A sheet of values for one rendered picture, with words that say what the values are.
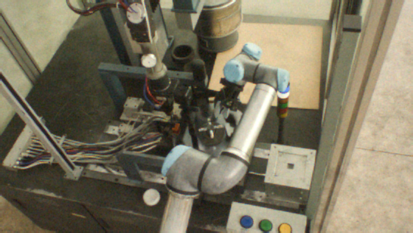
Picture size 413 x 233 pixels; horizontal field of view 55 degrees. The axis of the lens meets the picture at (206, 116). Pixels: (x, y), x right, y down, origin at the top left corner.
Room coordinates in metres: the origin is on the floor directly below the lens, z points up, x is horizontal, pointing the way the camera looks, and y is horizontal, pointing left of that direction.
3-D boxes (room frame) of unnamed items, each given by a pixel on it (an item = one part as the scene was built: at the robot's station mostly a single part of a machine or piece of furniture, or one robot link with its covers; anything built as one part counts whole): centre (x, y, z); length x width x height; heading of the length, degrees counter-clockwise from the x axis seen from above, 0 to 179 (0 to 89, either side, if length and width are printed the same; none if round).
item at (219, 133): (0.94, -0.01, 0.96); 0.11 x 0.11 x 0.03
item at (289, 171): (0.75, -0.29, 0.82); 0.18 x 0.18 x 0.15; 66
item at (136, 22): (1.13, 0.09, 1.45); 0.35 x 0.07 x 0.28; 156
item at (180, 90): (0.94, 0.07, 1.17); 0.06 x 0.05 x 0.20; 57
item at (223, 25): (1.72, -0.15, 0.93); 0.31 x 0.31 x 0.36
